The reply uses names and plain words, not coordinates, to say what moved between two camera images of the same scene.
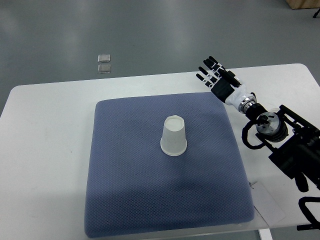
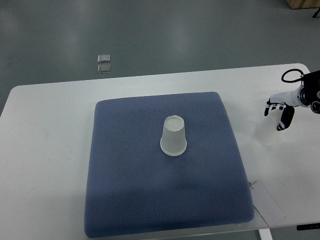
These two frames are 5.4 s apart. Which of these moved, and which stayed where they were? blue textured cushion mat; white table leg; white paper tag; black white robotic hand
Moved: black white robotic hand
Stayed: blue textured cushion mat; white paper tag; white table leg
